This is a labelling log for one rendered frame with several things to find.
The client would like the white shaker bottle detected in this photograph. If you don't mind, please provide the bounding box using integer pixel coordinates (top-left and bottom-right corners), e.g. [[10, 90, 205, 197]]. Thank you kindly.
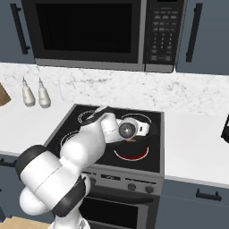
[[21, 76, 37, 107], [38, 77, 52, 109]]

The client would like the black oven door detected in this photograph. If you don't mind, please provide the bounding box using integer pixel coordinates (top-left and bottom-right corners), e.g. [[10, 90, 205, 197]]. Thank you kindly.
[[78, 191, 159, 229]]

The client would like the black drawer handle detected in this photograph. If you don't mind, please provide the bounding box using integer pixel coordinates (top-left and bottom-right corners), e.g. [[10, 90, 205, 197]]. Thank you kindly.
[[195, 188, 223, 202], [0, 157, 18, 168]]

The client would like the black cupboard door handle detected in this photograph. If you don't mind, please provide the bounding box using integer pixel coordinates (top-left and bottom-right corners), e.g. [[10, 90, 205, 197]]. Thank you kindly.
[[185, 3, 204, 64], [10, 3, 31, 55]]

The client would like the wooden board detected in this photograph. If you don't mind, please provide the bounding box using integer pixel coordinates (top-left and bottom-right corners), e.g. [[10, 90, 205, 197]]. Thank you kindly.
[[0, 82, 13, 107]]

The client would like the blue-grey cupboard door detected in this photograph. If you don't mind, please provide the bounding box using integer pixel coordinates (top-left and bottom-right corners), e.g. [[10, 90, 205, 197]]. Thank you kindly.
[[0, 0, 37, 65], [175, 0, 229, 76]]

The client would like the black oven door handle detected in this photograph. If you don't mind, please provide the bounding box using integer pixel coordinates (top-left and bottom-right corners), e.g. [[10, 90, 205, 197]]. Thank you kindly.
[[89, 190, 157, 206]]

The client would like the blue-grey drawer front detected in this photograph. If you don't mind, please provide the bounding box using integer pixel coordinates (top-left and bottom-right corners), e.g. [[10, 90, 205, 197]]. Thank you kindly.
[[154, 178, 229, 229], [0, 154, 56, 225]]

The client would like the black small appliance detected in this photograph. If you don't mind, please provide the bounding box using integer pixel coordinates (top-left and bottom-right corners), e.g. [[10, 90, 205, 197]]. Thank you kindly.
[[220, 114, 229, 144]]

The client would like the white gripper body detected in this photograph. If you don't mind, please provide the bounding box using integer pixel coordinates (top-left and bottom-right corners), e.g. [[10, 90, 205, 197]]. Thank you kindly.
[[135, 119, 151, 139]]

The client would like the black glass hob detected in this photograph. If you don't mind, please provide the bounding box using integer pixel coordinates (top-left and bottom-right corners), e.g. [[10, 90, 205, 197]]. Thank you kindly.
[[44, 103, 165, 180]]

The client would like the black and silver microwave oven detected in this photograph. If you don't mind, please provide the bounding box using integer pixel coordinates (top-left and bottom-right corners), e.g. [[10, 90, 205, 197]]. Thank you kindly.
[[21, 0, 188, 73]]

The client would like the black microwave door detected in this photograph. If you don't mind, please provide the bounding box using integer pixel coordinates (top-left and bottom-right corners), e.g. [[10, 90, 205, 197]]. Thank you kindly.
[[21, 0, 148, 72]]

